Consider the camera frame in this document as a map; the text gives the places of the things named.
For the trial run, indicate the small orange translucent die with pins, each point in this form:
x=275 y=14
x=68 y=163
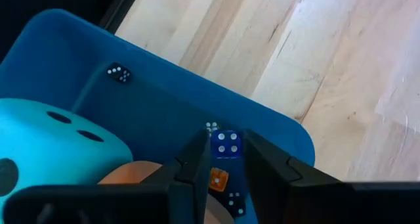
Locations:
x=218 y=179

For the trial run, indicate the small blue translucent die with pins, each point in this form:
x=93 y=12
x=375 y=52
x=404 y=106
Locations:
x=226 y=145

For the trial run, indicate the large orange foam die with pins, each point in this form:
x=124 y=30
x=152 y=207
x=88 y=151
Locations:
x=131 y=173

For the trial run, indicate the large teal foam die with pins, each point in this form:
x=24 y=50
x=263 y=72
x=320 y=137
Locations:
x=49 y=151

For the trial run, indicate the small black die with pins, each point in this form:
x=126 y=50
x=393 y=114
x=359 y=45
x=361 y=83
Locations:
x=118 y=73
x=236 y=204

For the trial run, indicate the blue plastic bin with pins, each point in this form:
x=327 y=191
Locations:
x=147 y=119

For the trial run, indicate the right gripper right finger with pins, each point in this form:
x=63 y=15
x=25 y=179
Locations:
x=311 y=204

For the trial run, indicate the black aluminium table frame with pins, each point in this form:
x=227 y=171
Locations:
x=121 y=7

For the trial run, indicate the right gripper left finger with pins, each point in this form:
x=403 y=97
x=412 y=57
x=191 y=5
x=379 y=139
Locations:
x=131 y=204

